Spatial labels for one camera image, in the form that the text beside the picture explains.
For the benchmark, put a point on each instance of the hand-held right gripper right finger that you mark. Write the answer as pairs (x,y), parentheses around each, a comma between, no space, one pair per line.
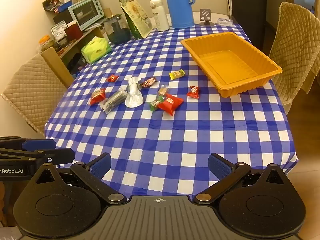
(220,166)

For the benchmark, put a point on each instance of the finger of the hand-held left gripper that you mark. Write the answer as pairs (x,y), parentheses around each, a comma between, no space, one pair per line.
(60,156)
(40,145)

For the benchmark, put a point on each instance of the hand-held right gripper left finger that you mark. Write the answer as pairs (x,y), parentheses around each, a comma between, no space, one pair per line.
(101,164)

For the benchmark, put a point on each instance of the clear packet with dark snack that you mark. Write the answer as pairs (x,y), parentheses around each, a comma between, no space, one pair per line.
(113,100)

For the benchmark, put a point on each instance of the white plastic wrapper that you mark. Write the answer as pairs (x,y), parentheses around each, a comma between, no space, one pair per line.
(133,97)

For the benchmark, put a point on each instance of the red white-label candy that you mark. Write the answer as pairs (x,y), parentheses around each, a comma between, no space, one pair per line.
(194,92)

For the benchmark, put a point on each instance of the large red snack packet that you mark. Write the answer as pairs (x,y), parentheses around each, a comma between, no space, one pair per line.
(170,103)

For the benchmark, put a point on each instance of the green candy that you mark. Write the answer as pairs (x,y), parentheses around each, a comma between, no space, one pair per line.
(155,105)

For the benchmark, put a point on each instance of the small red candy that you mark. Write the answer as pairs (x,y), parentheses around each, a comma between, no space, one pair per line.
(113,78)

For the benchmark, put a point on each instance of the dark brown candy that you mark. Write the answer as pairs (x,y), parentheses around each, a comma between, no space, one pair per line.
(148,82)

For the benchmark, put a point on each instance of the clear brown candy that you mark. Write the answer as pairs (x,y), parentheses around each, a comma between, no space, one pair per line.
(163,90)

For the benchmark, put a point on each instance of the yellow candy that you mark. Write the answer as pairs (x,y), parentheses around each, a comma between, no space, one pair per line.
(176,74)

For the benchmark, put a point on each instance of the orange plastic tray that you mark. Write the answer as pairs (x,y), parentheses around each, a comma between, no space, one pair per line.
(225,62)

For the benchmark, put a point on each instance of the chair with beige quilted cover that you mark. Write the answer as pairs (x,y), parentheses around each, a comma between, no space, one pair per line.
(30,92)

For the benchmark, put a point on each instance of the blue checked tablecloth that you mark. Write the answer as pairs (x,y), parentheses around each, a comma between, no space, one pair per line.
(175,135)

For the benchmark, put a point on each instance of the tan cardboard box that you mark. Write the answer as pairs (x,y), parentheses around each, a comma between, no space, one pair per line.
(57,65)

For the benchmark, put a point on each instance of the orange lid jar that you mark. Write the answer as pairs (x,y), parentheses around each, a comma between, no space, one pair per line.
(47,43)

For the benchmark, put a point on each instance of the green tissue pack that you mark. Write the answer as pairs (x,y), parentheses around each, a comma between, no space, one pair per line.
(96,50)

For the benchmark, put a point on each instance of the stack of white packs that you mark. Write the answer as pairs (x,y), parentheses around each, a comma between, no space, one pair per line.
(58,31)

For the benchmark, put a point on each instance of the dark red box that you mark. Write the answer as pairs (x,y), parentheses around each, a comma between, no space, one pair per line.
(73,31)

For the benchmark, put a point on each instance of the wooden shelf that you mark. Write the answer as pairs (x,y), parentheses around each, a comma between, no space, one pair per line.
(92,32)

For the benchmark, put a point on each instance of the black box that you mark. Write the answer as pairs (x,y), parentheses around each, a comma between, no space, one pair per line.
(61,18)

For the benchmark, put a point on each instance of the glass jar with dark lid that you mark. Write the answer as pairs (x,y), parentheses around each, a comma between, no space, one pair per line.
(117,32)

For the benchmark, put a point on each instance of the light blue toaster oven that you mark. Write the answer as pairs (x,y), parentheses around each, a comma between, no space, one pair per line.
(85,13)

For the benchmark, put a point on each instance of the dark snack bag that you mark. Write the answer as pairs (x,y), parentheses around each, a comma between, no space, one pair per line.
(51,4)

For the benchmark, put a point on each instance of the blue storage box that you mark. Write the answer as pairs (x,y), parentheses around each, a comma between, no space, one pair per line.
(65,6)

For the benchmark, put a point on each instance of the small white blue pack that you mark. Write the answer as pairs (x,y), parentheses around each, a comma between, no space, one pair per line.
(225,21)

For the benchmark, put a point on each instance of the chair with draped quilted cover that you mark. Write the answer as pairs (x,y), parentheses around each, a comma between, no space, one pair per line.
(295,42)

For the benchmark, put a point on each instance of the green printed snack bag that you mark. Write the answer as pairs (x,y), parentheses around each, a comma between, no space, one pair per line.
(136,17)

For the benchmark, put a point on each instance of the grey phone stand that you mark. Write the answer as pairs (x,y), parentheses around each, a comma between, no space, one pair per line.
(206,15)

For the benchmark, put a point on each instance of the white insulated bottle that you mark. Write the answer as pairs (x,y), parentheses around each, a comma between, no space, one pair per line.
(160,17)

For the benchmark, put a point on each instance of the black cabinet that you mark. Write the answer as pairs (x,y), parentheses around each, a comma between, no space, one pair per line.
(247,5)

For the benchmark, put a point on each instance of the blue thermos jug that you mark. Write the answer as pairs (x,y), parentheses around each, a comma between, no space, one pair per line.
(177,5)

